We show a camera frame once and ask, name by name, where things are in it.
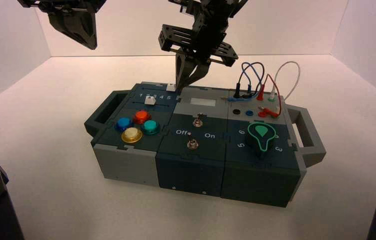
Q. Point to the red banana socket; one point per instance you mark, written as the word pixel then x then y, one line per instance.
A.
pixel 261 115

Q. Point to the orange push button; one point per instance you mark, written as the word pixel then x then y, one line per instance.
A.
pixel 142 116

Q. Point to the grey display screen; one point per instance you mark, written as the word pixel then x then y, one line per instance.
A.
pixel 202 101

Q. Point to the white slider knob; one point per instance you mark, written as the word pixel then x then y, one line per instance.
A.
pixel 171 88
pixel 150 100

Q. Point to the black banana socket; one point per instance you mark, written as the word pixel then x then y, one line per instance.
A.
pixel 236 112

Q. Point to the blue push button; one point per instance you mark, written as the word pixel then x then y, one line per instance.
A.
pixel 124 124

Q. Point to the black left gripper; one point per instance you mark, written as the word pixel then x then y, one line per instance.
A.
pixel 65 5

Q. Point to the yellow push button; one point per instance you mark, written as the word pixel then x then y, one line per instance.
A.
pixel 132 134

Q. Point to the green banana socket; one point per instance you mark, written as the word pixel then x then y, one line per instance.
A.
pixel 271 98

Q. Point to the dark teal grey control box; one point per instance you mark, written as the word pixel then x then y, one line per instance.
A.
pixel 187 172

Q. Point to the metal toggle switch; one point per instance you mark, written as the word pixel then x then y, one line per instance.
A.
pixel 198 122
pixel 192 144

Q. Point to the blue banana socket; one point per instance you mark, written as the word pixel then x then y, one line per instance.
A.
pixel 249 113

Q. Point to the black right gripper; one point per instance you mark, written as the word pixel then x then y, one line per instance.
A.
pixel 207 36

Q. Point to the teal push button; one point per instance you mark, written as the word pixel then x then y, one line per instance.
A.
pixel 150 127

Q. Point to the dark rotary knob green outline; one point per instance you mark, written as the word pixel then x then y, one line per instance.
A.
pixel 260 139

